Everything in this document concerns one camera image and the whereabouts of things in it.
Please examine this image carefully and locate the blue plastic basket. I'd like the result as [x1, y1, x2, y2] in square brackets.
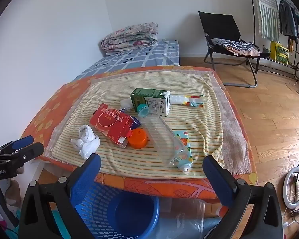
[72, 179, 160, 239]

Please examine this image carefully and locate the yellow box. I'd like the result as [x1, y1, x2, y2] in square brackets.
[269, 40, 290, 66]

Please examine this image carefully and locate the black clothes rack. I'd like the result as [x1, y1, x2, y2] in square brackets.
[247, 0, 299, 85]

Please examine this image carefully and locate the blue snack wrapper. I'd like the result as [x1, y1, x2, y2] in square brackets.
[118, 107, 142, 130]

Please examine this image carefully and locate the yellow striped towel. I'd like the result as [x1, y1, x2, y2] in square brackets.
[51, 72, 226, 180]

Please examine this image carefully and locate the white floor cable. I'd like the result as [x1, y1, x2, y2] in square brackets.
[286, 75, 299, 97]

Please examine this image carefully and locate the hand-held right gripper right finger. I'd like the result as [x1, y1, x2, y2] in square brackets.
[202, 155, 283, 239]

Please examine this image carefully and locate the dark hanging jacket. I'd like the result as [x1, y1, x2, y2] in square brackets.
[278, 0, 299, 38]

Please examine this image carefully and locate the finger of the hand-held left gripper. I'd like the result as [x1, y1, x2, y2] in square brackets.
[0, 142, 45, 172]
[0, 135, 34, 156]

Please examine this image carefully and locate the pink cloth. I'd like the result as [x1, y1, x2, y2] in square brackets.
[227, 46, 261, 58]

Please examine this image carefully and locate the clear plastic bag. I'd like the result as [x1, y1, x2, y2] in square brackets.
[159, 199, 206, 239]

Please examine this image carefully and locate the orange floral sheet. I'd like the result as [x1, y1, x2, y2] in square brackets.
[20, 66, 258, 205]

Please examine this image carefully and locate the clear plastic bottle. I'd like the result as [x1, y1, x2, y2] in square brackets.
[137, 104, 187, 167]

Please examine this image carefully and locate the person's left hand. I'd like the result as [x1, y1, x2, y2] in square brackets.
[5, 179, 22, 206]

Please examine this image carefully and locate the grey striped hanging cloth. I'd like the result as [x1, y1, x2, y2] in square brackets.
[250, 0, 281, 43]

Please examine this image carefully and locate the large white tissue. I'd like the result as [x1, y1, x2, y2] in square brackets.
[70, 124, 100, 160]

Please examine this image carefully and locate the orange plastic lid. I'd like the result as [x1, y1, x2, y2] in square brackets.
[127, 128, 148, 149]

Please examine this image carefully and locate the dark striped cloth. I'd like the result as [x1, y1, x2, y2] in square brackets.
[212, 38, 255, 53]

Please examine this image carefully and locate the colourful toothpaste tube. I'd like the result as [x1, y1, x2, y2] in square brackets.
[173, 130, 193, 173]

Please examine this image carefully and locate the red cardboard box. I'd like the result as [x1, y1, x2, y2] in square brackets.
[89, 103, 133, 149]

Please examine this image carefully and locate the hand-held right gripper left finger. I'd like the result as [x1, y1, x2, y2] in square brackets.
[19, 153, 102, 239]

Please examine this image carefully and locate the folded floral quilt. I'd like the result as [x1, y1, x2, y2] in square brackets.
[100, 22, 159, 56]

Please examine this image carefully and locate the black folding chair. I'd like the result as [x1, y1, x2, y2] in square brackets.
[198, 11, 271, 89]

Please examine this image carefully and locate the green milk carton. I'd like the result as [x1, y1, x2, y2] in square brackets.
[130, 88, 171, 117]

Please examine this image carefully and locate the pale fringed blanket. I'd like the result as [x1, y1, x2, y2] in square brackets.
[45, 68, 251, 176]

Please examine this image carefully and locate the blue checked bed sheet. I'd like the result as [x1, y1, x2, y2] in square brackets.
[72, 38, 181, 82]

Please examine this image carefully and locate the white ring light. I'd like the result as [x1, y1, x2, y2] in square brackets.
[283, 163, 299, 210]

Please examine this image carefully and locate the white packet with colourful end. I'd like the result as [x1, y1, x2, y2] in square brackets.
[170, 94, 204, 108]

